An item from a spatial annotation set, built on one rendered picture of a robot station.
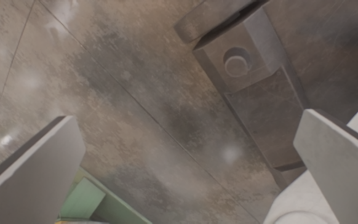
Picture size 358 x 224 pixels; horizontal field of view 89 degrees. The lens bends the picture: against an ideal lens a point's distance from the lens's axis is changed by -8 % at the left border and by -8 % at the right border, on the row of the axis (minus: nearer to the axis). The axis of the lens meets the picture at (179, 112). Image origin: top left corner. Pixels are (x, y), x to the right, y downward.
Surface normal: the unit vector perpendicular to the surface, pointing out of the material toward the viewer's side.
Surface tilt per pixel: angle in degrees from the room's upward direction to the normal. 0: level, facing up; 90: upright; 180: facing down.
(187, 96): 0
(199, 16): 12
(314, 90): 0
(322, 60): 0
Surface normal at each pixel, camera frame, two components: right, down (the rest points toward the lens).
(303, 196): -0.31, -0.95
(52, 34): -0.27, 0.54
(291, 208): -0.58, -0.75
